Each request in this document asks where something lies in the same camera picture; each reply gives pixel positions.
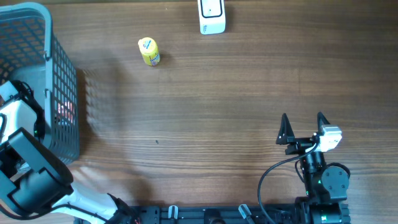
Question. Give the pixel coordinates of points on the grey plastic mesh basket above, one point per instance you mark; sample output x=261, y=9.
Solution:
x=31, y=53

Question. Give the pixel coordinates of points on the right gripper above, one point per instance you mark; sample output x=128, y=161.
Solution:
x=286, y=131

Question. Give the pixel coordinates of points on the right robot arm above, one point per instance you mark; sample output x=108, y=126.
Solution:
x=326, y=184

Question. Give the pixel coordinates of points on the yellow mentos gum bottle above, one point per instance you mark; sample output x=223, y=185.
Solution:
x=149, y=51

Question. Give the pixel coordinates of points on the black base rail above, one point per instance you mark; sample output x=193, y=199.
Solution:
x=281, y=213

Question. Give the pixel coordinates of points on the white barcode scanner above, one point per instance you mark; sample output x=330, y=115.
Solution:
x=211, y=16

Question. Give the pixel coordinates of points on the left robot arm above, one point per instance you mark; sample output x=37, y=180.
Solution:
x=34, y=182

